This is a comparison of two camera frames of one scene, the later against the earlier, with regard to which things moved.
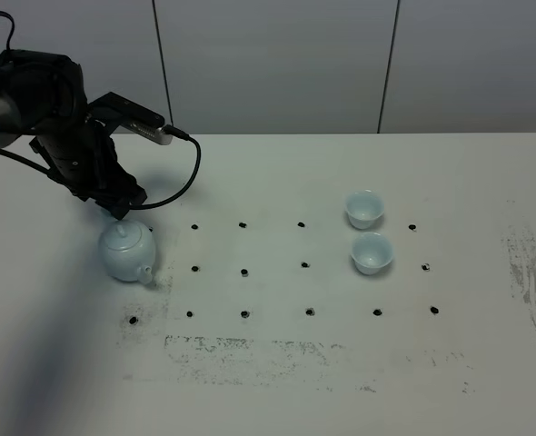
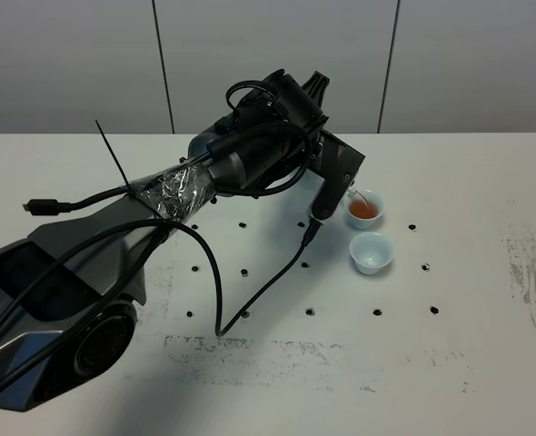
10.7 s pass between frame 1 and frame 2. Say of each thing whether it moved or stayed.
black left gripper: moved
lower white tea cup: stayed
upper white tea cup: stayed
